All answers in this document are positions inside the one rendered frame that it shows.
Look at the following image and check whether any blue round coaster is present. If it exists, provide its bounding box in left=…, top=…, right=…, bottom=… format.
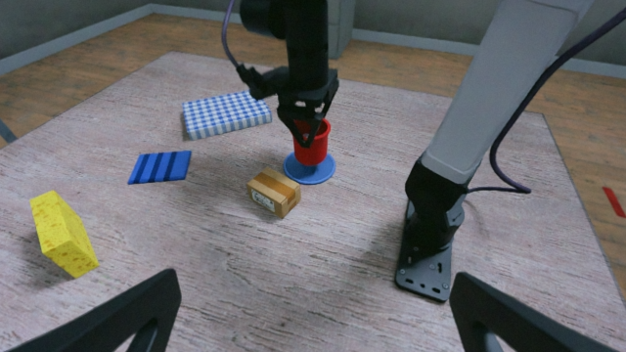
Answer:
left=284, top=151, right=335, bottom=185

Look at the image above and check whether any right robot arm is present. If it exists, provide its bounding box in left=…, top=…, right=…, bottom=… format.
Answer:
left=240, top=0, right=595, bottom=303

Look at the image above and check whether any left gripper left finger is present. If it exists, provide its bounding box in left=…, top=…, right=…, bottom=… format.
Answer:
left=4, top=268, right=182, bottom=352

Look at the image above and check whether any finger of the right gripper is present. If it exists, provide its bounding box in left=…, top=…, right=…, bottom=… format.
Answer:
left=310, top=86, right=339, bottom=120
left=278, top=112, right=325, bottom=150

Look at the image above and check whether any red cup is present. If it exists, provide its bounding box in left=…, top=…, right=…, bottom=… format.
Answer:
left=293, top=120, right=331, bottom=167

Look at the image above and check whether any yellow sponge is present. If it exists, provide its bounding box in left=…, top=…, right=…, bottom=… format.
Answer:
left=29, top=191, right=99, bottom=279

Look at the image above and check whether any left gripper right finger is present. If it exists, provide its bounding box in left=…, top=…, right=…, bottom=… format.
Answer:
left=449, top=272, right=620, bottom=352

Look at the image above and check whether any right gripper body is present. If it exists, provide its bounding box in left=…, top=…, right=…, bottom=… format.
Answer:
left=239, top=44, right=339, bottom=118

